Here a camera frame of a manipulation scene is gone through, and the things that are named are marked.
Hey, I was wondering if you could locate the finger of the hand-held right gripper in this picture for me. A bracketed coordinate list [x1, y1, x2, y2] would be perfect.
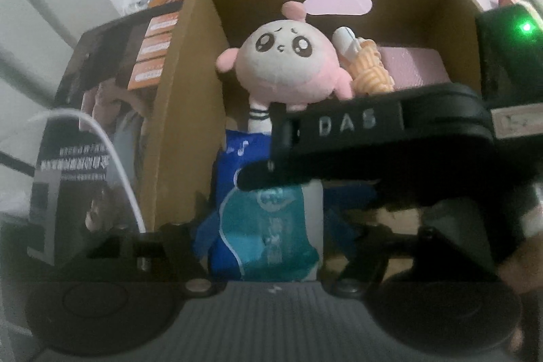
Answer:
[237, 102, 379, 194]

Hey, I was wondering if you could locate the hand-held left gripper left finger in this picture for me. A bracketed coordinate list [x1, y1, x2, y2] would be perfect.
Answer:
[87, 218, 219, 297]

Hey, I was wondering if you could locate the blue wet wipes pack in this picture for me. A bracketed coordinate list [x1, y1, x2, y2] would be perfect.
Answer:
[210, 129, 325, 282]

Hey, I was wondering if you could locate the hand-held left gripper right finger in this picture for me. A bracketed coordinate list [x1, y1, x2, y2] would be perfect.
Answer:
[326, 209, 501, 297]

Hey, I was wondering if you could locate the brown cardboard box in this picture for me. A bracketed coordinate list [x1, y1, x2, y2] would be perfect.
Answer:
[139, 0, 486, 261]

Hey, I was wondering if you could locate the orange striped braided toy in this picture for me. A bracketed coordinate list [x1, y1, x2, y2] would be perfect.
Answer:
[332, 27, 394, 96]

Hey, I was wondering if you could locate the black printed board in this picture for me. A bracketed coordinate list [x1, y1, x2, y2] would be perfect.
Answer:
[27, 0, 191, 266]

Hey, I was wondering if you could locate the person's right hand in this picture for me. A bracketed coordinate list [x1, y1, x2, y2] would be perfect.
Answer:
[498, 235, 543, 295]

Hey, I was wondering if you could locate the pink tissue pack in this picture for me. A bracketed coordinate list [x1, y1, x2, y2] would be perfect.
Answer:
[377, 46, 452, 91]

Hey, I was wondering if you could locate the white cable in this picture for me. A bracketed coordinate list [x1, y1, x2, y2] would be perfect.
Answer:
[23, 111, 148, 234]

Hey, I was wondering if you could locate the pink plush toy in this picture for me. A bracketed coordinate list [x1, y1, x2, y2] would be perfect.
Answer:
[216, 1, 354, 134]

